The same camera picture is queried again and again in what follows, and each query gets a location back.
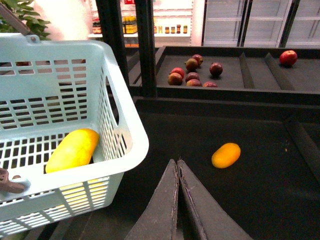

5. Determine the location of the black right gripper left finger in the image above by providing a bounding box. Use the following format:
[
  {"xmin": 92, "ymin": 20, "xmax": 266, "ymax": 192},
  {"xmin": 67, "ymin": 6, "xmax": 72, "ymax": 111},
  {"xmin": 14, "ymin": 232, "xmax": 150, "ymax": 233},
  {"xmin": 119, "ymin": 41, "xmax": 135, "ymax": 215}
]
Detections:
[{"xmin": 125, "ymin": 159, "xmax": 179, "ymax": 240}]

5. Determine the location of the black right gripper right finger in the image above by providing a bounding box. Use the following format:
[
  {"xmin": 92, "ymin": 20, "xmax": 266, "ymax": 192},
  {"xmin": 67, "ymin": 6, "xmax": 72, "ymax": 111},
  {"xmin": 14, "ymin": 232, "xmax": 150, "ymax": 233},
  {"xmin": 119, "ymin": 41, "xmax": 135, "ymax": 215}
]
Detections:
[{"xmin": 177, "ymin": 159, "xmax": 252, "ymax": 240}]

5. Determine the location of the yellow mango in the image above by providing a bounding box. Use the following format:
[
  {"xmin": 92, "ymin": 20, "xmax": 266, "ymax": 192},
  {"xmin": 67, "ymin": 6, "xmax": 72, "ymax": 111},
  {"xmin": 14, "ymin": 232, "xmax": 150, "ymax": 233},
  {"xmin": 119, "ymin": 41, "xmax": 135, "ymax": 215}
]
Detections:
[
  {"xmin": 45, "ymin": 128, "xmax": 100, "ymax": 174},
  {"xmin": 211, "ymin": 142, "xmax": 241, "ymax": 169}
]

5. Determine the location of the light blue plastic basket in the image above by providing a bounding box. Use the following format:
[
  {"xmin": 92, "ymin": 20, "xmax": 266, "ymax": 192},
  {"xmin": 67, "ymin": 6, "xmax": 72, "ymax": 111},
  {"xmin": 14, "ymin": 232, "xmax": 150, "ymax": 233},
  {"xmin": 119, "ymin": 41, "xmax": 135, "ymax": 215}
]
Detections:
[{"xmin": 0, "ymin": 33, "xmax": 149, "ymax": 237}]

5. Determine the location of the yellow mango on tray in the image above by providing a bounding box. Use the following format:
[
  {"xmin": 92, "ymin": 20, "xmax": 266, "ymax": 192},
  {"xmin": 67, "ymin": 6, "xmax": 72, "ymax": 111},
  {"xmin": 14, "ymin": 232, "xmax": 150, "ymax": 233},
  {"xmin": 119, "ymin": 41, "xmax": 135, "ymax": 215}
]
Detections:
[{"xmin": 211, "ymin": 142, "xmax": 241, "ymax": 169}]

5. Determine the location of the dark wooden display stand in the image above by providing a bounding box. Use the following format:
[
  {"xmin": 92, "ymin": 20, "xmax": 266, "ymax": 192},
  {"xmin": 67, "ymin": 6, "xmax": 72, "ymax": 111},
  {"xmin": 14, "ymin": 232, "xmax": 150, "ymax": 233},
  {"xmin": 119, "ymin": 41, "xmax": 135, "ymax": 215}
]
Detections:
[{"xmin": 53, "ymin": 46, "xmax": 320, "ymax": 240}]

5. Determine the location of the red apple far tray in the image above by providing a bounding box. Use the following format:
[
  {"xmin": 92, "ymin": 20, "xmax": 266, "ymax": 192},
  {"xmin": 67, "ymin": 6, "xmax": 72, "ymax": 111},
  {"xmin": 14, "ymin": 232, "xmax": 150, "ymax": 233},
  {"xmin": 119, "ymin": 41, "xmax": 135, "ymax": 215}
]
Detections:
[{"xmin": 279, "ymin": 50, "xmax": 298, "ymax": 67}]

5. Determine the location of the white shelf with bottles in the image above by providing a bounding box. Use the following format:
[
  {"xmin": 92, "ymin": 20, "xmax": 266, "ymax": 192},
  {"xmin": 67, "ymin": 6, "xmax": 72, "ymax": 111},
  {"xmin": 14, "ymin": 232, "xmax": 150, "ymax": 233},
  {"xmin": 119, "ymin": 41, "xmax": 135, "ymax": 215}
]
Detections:
[{"xmin": 87, "ymin": 0, "xmax": 194, "ymax": 47}]

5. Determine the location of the green potted plant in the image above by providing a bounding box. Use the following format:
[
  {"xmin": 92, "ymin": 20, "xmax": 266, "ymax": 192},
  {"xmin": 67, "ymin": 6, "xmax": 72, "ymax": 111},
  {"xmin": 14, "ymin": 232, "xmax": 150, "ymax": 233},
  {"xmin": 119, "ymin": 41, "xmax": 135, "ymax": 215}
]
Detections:
[{"xmin": 0, "ymin": 0, "xmax": 51, "ymax": 41}]

